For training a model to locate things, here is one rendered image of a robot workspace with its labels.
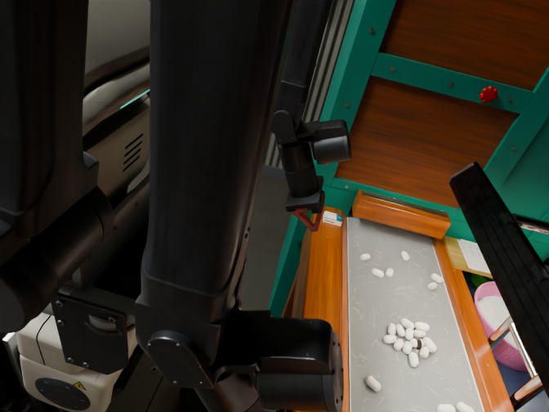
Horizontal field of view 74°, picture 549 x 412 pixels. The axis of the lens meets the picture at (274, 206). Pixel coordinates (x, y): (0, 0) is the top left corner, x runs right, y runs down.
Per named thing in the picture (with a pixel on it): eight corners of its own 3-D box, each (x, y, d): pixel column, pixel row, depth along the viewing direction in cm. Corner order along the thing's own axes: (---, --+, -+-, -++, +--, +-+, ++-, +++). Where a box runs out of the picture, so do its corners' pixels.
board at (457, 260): (453, 268, 111) (454, 265, 110) (442, 237, 123) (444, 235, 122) (557, 295, 111) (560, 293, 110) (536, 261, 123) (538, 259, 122)
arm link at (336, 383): (187, 253, 31) (136, 338, 24) (320, 241, 27) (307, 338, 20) (231, 342, 37) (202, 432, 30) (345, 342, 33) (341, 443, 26)
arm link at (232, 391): (193, 316, 33) (165, 375, 28) (265, 314, 31) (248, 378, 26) (218, 363, 36) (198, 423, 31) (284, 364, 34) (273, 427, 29)
